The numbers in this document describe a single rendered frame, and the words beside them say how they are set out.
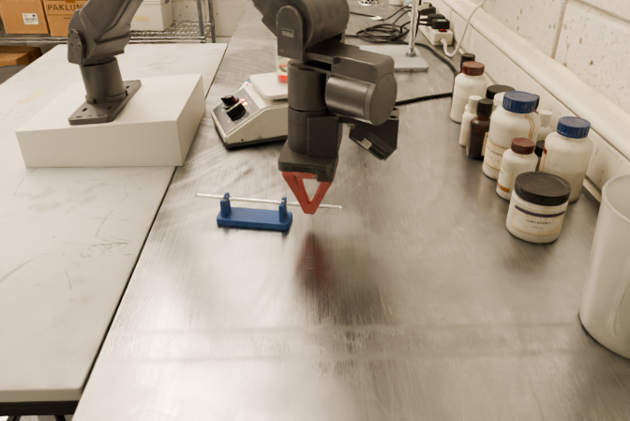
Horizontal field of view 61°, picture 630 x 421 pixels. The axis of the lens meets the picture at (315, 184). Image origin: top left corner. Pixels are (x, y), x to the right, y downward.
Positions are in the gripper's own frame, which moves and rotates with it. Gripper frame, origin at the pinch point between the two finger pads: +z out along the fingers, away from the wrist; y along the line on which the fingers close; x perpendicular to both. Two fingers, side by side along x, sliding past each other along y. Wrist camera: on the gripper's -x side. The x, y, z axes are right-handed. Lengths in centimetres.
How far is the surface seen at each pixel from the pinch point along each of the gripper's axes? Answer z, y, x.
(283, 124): -0.3, 25.6, 8.7
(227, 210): 1.6, -0.4, 11.3
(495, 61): -3, 62, -32
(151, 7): 26, 229, 123
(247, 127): -0.6, 22.5, 14.3
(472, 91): -4.1, 38.3, -24.4
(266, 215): 2.1, 0.1, 5.9
